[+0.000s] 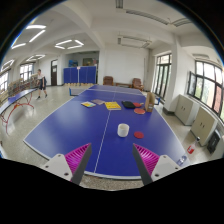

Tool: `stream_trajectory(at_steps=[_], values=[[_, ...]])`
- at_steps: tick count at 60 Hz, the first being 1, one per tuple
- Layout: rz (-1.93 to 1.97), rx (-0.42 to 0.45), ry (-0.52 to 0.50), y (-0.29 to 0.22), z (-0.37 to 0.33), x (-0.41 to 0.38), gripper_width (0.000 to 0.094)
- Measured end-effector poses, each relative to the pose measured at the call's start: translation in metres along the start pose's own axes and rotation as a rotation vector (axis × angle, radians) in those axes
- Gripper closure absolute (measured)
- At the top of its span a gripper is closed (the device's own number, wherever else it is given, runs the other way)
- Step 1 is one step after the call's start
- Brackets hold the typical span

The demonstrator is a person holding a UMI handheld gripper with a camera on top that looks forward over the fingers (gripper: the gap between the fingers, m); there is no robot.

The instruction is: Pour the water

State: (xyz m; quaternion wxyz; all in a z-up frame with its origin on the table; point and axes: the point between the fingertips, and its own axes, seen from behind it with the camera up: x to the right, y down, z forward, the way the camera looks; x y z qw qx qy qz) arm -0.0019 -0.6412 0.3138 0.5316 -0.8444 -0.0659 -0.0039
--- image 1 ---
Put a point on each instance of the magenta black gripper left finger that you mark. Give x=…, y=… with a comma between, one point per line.
x=71, y=166

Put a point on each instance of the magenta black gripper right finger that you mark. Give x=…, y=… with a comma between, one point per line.
x=151, y=166

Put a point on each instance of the clear plastic water bottle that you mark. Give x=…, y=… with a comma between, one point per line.
x=182, y=160

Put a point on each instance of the small red round coaster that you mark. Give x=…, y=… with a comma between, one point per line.
x=138, y=135

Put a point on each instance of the red white bottle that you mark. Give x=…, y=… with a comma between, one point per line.
x=191, y=148

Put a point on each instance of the white cup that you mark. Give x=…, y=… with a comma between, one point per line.
x=123, y=130

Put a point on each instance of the red table tennis paddle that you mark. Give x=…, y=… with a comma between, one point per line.
x=139, y=111

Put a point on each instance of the blue table tennis table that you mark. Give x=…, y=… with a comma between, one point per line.
x=73, y=125
x=21, y=99

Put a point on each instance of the colourful small book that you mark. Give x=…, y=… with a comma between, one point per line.
x=88, y=104

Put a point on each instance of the far beige cabinet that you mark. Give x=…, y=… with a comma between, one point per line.
x=183, y=110

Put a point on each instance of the beige cabinet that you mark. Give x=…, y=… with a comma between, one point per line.
x=183, y=110
x=203, y=125

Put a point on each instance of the near beige cabinet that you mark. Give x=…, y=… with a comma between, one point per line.
x=203, y=125

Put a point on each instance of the black box on floor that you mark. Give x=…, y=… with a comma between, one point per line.
x=212, y=143

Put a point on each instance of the brown flat board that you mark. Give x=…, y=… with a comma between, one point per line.
x=98, y=101

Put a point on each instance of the brown cardboard box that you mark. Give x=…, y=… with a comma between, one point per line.
x=150, y=101

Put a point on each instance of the yellow book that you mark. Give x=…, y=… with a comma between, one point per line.
x=112, y=106

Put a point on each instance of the left blue table tennis table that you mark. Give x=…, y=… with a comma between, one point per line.
x=21, y=99

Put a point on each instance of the right brown armchair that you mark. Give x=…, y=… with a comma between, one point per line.
x=136, y=84

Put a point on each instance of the brown armchair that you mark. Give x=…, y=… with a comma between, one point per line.
x=108, y=80
x=136, y=84

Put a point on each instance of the blue partition boards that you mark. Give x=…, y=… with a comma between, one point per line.
x=83, y=74

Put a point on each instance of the person in white shirt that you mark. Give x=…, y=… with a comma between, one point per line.
x=42, y=82

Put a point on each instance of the left brown armchair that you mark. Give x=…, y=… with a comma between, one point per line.
x=108, y=80

